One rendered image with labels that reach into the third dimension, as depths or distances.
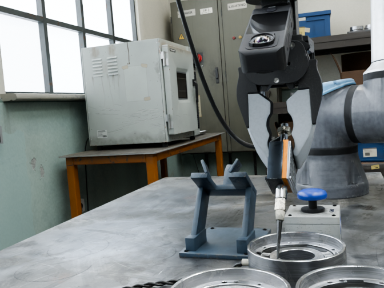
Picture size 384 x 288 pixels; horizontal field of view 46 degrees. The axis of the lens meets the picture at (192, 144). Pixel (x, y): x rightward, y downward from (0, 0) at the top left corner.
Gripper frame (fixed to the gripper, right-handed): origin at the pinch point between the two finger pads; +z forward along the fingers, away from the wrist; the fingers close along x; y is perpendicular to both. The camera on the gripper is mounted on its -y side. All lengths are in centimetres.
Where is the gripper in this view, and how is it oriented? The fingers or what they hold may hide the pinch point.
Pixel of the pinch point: (282, 159)
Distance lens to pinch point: 53.1
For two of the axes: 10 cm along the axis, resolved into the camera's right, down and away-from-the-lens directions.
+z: 0.8, 9.9, 0.8
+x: -9.3, 0.4, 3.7
